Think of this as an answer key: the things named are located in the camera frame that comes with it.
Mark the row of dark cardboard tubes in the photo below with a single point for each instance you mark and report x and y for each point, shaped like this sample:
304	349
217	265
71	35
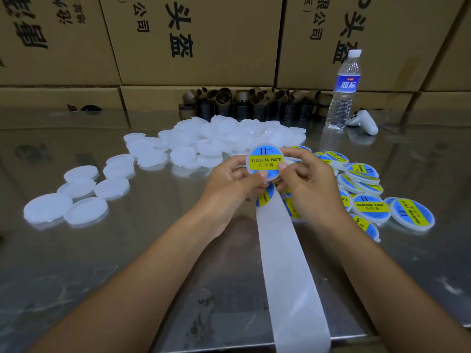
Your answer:
232	103

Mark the white handheld controller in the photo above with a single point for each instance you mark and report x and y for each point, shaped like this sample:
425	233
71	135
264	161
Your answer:
363	122

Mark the person's right hand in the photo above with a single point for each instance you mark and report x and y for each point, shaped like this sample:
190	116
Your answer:
316	191

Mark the clear plastic water bottle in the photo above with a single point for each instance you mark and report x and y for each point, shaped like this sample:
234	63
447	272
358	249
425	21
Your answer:
343	90

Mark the sticker roll with backing strip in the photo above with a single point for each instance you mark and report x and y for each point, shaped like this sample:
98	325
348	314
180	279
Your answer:
294	290

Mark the person's left hand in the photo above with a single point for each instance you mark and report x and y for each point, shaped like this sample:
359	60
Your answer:
224	194

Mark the person's left forearm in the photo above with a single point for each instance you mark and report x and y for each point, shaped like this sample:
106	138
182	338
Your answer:
118	297

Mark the person's right forearm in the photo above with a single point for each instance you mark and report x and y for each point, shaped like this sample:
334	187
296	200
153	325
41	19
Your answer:
408	294

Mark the pile of white plastic lids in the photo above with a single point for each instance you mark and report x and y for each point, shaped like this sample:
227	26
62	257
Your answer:
195	134

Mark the stack of brown cardboard boxes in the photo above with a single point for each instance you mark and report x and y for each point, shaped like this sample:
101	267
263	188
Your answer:
202	36

